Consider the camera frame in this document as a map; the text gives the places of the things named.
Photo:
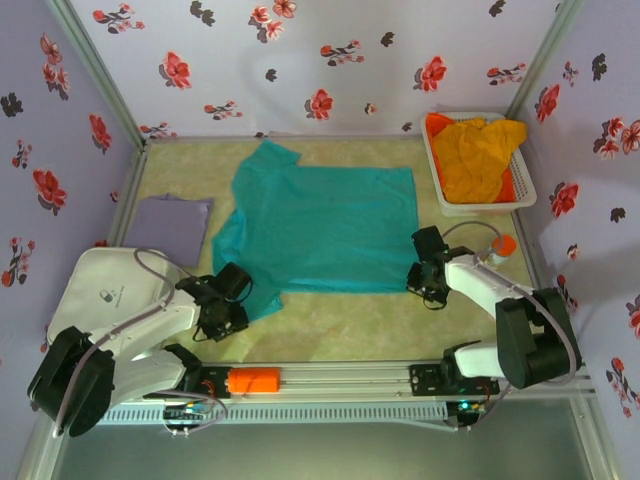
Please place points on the teal t-shirt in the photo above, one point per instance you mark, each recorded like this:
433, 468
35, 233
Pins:
325, 225

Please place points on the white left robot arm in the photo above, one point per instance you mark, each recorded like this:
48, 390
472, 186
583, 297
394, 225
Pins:
150, 320

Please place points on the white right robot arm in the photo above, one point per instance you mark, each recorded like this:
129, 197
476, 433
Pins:
475, 285

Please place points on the orange block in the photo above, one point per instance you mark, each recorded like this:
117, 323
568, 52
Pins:
252, 381

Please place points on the purple folded t-shirt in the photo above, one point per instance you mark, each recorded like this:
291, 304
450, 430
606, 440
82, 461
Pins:
165, 225

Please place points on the yellow t-shirt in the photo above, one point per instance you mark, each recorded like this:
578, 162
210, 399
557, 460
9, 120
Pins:
475, 160

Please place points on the white plastic basket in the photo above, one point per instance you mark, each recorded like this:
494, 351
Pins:
525, 185

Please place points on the orange t-shirt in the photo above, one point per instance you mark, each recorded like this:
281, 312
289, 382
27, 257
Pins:
439, 124

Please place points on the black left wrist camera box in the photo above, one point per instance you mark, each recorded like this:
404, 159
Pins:
233, 281

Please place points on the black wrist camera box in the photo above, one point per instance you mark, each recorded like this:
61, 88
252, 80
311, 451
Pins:
233, 281
428, 243

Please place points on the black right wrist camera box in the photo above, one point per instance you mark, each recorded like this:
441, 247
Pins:
428, 243

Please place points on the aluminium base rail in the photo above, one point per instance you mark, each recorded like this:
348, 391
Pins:
350, 382

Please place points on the aluminium frame post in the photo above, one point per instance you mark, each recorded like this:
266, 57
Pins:
95, 65
545, 60

